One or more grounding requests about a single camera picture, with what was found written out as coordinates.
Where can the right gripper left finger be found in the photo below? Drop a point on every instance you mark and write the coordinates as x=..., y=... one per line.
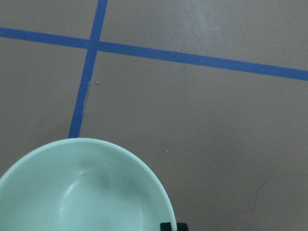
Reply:
x=166, y=226

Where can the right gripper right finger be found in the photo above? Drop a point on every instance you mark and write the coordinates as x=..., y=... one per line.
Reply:
x=182, y=226

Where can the green bowl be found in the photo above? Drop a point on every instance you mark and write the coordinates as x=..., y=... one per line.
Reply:
x=82, y=184

